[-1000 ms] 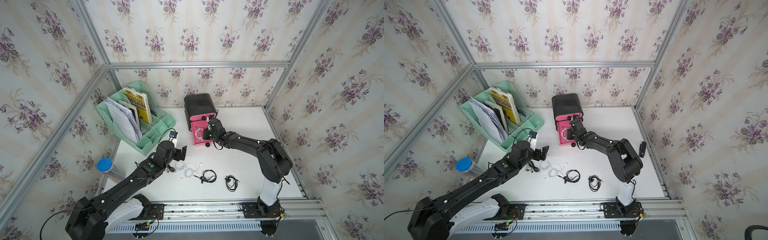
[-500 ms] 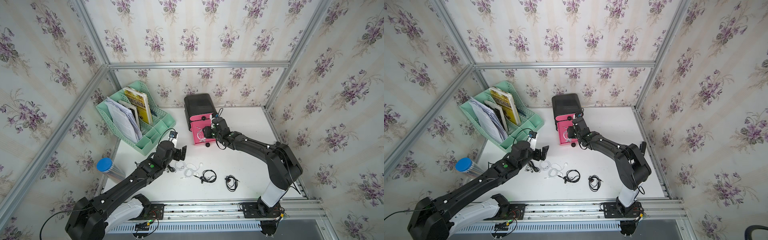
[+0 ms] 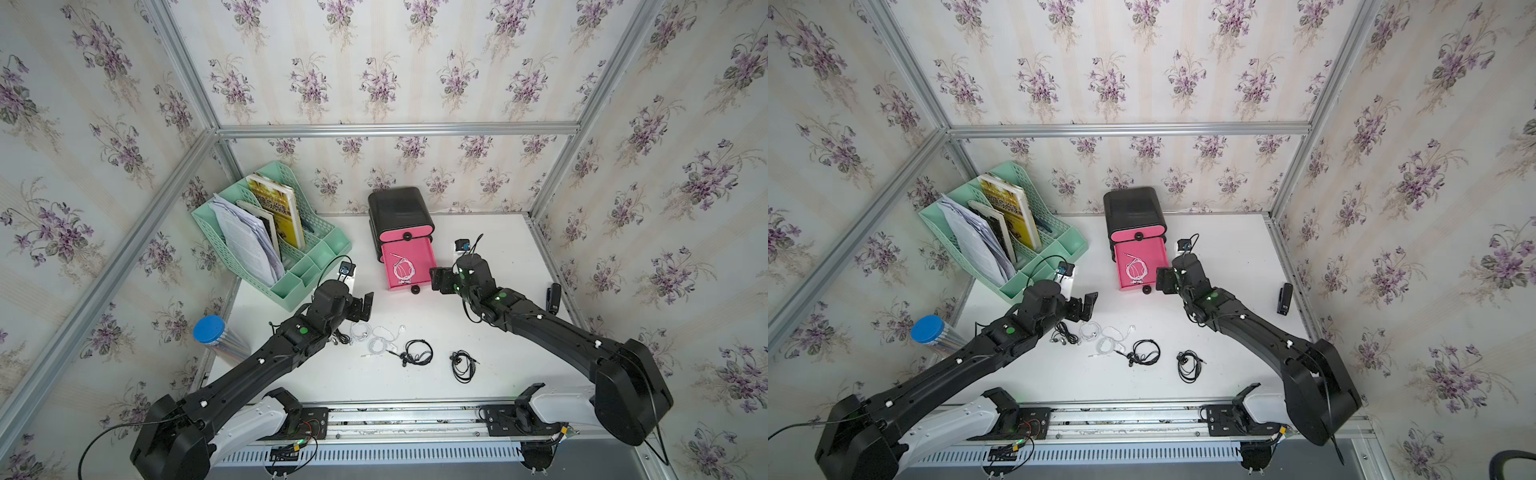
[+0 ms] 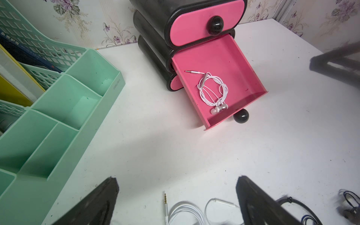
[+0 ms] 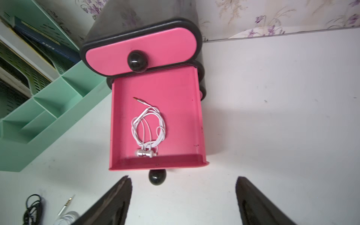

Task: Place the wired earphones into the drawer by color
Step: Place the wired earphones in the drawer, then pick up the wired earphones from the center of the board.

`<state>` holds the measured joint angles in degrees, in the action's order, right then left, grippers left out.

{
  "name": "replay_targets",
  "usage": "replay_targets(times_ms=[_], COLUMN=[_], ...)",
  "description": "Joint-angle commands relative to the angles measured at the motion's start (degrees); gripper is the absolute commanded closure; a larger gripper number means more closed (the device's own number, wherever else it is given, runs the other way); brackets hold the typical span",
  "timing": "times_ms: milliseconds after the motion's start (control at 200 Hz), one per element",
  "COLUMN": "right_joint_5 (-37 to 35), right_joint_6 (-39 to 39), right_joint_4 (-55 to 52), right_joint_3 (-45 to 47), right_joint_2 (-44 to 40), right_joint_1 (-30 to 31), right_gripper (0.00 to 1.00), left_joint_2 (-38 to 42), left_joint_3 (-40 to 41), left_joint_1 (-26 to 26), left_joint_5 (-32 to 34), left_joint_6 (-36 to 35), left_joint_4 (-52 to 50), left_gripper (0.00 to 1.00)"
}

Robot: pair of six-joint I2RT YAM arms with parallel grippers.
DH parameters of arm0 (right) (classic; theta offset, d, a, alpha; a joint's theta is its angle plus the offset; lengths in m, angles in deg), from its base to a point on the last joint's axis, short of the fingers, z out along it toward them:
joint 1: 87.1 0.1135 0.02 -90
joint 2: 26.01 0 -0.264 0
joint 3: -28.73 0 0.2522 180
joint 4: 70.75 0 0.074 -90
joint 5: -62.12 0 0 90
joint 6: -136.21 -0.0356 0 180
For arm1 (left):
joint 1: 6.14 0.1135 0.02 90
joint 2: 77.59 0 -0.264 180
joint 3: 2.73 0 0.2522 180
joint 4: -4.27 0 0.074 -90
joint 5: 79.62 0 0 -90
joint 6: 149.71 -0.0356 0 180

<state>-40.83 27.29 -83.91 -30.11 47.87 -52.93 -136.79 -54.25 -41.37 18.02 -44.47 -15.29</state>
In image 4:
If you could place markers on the white earphones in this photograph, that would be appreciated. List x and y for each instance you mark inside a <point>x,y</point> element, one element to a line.
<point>221,212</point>
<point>183,207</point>
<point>208,96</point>

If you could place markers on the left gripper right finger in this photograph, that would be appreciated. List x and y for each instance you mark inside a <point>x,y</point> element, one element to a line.
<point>258,208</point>

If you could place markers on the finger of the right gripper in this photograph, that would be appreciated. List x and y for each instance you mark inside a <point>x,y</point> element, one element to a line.
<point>336,64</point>

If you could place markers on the pink bottom drawer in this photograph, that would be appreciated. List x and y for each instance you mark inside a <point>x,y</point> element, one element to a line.
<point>176,84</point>

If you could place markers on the pink top drawer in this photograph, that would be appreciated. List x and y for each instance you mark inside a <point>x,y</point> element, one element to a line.
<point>193,26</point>

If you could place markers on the yellow book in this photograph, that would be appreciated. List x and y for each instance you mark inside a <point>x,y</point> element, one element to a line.
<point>17,85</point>

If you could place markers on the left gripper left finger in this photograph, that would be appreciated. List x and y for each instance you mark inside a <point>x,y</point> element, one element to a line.
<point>96,208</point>

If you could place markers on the pink drawer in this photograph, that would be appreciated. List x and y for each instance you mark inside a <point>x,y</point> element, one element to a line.
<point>193,26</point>
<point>176,84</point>
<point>223,58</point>

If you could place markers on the green plastic file organizer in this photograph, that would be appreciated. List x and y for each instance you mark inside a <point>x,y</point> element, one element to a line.
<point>42,143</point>

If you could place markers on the black pink drawer cabinet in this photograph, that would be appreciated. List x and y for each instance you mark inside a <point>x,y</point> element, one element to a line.
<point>153,20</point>

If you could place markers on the black earphones right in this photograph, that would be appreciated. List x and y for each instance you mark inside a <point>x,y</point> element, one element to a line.
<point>349,206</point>

